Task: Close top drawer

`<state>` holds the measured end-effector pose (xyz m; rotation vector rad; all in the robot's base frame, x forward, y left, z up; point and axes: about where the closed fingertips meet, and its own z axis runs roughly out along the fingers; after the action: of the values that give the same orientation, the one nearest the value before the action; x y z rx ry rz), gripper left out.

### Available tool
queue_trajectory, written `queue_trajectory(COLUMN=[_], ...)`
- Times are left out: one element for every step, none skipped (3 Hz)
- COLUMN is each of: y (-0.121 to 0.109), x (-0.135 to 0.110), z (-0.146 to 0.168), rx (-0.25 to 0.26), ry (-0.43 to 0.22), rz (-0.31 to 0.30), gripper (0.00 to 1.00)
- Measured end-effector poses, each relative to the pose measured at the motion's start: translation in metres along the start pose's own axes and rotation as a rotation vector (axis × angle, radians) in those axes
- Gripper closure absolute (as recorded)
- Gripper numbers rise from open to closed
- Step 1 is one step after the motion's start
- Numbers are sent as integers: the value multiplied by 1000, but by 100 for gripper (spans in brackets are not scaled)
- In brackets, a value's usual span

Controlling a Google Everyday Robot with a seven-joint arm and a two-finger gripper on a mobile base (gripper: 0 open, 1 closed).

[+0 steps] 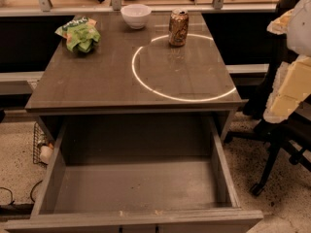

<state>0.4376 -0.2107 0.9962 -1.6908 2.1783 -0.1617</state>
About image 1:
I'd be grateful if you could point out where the grey top drawer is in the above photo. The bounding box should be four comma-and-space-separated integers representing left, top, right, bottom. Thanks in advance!
5, 114, 262, 233

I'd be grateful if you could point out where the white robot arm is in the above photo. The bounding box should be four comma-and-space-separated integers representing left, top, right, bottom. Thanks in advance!
263, 0, 311, 123

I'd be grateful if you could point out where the grey wooden cabinet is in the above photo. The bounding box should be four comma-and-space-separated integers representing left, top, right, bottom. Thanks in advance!
26, 13, 242, 135

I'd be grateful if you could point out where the gold soda can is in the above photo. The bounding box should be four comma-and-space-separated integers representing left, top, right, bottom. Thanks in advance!
168, 8, 189, 47

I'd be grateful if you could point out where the white ceramic bowl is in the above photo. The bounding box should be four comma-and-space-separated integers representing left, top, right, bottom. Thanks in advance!
121, 4, 152, 29

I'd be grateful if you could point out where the green chip bag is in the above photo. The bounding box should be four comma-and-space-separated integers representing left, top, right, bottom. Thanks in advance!
55, 17, 101, 53

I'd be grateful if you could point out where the black office chair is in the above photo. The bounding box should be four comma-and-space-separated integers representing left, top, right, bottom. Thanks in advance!
225, 0, 311, 196

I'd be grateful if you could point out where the wire basket with items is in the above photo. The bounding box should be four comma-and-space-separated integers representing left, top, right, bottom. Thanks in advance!
33, 123, 53, 166

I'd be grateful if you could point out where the black drawer handle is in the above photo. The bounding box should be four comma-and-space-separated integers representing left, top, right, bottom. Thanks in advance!
119, 225, 159, 233

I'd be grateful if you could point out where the grey metal window rail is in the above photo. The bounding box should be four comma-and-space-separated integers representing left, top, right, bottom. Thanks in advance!
0, 0, 278, 17

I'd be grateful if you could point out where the black floor cable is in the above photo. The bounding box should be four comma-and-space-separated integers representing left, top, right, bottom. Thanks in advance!
0, 179, 44, 206

